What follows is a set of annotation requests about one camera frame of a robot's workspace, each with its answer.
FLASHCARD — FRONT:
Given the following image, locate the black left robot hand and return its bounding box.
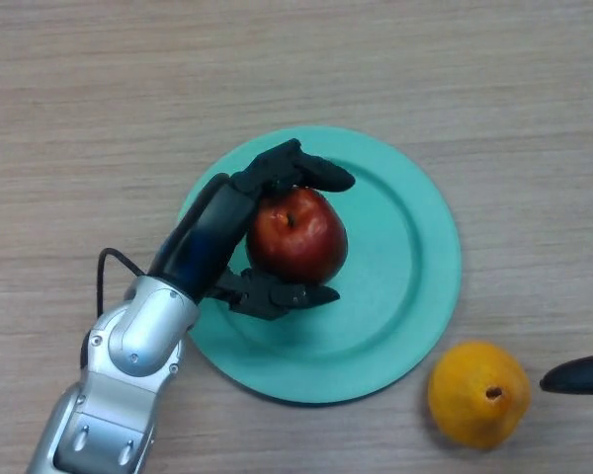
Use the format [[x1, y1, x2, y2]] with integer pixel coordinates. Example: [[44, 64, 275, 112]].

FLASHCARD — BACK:
[[147, 138, 356, 321]]

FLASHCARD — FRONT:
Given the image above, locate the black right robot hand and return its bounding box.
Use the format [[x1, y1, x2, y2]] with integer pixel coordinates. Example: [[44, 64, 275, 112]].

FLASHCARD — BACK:
[[539, 353, 593, 395]]

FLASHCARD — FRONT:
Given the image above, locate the red apple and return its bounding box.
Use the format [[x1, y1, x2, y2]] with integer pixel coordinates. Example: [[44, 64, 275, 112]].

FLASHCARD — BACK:
[[245, 186, 350, 286]]

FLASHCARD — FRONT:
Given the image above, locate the green round plate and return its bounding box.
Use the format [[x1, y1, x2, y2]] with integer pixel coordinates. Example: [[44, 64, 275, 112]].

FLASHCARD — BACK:
[[177, 125, 463, 406]]

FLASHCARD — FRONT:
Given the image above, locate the yellow pear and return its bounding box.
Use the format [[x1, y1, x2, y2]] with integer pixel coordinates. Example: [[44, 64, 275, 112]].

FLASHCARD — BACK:
[[427, 341, 532, 450]]

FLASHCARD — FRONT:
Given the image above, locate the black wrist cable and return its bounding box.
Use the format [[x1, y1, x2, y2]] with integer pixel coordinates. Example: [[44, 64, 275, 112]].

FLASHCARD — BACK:
[[80, 247, 146, 370]]

